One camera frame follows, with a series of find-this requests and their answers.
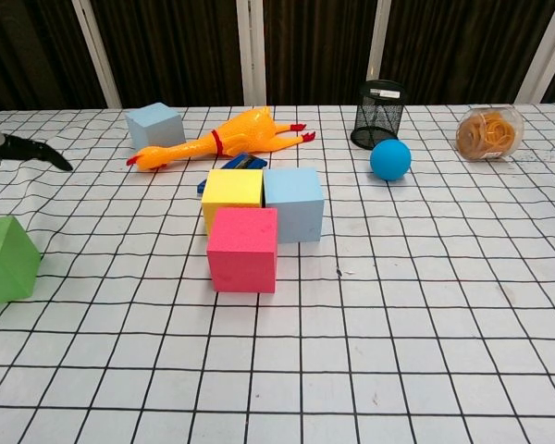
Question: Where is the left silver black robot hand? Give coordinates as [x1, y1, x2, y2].
[0, 123, 74, 195]

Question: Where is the green foam cube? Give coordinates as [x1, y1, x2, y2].
[0, 215, 42, 309]

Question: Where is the light blue foam cube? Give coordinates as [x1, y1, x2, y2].
[124, 102, 187, 150]
[262, 166, 326, 245]

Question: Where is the yellow foam cube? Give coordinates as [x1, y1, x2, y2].
[201, 168, 265, 236]

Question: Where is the pink foam cube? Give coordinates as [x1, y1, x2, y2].
[206, 207, 278, 294]

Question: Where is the blue stapler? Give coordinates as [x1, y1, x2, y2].
[196, 152, 267, 198]

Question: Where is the orange rubber chicken toy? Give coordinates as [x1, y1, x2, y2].
[126, 105, 316, 173]

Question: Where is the black pleated curtain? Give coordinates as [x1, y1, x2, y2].
[0, 0, 555, 115]

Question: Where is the black mesh pen holder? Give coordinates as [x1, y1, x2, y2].
[350, 79, 407, 151]

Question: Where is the blue ball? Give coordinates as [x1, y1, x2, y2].
[369, 138, 413, 182]

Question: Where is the white black checkered tablecloth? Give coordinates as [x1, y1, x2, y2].
[0, 104, 555, 444]

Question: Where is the clear jar of rubber bands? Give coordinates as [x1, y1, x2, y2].
[456, 105, 524, 162]

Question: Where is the white metal frame pole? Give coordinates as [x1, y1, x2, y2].
[366, 0, 393, 107]
[237, 0, 267, 107]
[71, 0, 122, 110]
[515, 0, 555, 105]

